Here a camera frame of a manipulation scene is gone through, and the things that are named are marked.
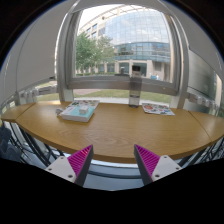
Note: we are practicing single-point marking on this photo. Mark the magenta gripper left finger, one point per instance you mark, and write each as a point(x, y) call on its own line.
point(73, 168)

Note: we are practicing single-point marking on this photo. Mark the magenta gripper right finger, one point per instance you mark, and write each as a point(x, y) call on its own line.
point(153, 167)

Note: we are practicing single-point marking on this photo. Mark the grey window frame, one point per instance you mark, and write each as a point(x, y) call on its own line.
point(100, 41)

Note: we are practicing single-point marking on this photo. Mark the white charger plug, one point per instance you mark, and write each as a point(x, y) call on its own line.
point(83, 109)

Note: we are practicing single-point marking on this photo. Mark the clear tall water bottle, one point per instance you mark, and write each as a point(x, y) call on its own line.
point(135, 86)

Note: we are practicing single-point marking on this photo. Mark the colourful leaflet on table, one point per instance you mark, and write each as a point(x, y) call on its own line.
point(157, 109)

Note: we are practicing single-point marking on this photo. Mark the colourful magazine under power strip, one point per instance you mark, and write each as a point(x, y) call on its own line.
point(80, 103)

